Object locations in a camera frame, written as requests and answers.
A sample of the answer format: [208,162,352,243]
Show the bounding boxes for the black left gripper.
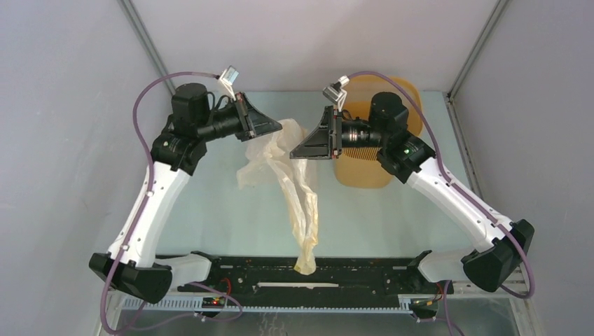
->
[198,92,282,142]

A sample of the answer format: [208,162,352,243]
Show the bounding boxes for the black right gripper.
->
[291,106,387,161]

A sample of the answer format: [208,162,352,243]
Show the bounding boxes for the translucent cream trash bag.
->
[236,118,319,276]

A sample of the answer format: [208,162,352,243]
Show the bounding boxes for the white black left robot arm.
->
[89,83,282,304]

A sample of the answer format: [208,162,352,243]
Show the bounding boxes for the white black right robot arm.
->
[290,92,534,299]

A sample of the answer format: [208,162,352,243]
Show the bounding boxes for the orange slotted plastic trash bin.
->
[333,75,423,188]

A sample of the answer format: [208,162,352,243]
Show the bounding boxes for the small electronics board with leds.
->
[201,297,226,309]

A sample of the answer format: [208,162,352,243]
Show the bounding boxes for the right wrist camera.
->
[322,76,350,112]

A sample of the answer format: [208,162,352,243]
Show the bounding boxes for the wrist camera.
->
[217,66,239,100]
[322,76,350,112]

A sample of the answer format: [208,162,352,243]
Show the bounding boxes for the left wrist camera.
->
[217,66,239,100]

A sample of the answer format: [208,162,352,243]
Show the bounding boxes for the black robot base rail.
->
[172,255,478,317]

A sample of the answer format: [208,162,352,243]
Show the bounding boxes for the aluminium frame post left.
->
[116,0,170,77]

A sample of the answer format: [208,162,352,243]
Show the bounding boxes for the aluminium frame post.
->
[446,0,512,101]
[116,0,170,77]

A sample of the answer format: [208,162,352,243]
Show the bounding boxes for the aluminium frame post right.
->
[446,0,512,101]

